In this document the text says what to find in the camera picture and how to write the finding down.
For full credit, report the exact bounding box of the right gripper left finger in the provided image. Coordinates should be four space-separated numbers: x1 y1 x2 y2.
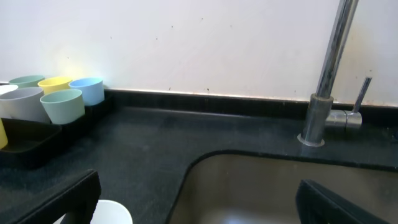
0 169 102 224

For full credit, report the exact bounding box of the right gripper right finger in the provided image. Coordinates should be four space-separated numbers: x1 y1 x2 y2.
295 179 391 224

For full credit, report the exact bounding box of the yellow cup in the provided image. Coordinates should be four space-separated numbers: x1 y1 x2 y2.
37 76 73 95
0 119 9 150

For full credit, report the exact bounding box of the white cup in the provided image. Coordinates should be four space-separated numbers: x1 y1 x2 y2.
0 84 19 96
52 199 134 224

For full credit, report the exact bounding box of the black tray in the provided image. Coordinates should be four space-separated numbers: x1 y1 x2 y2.
0 91 114 170

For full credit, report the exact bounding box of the steel sink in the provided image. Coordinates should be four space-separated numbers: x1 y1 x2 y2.
164 149 398 224

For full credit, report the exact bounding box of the steel tap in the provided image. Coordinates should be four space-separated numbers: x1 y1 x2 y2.
297 0 373 147

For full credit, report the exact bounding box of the green cup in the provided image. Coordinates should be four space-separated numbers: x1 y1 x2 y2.
39 88 86 125
8 74 45 89

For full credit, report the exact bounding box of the grey cup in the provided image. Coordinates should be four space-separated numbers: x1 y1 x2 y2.
0 86 51 124

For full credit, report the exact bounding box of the blue cup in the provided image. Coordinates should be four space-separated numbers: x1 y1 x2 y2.
68 77 105 106

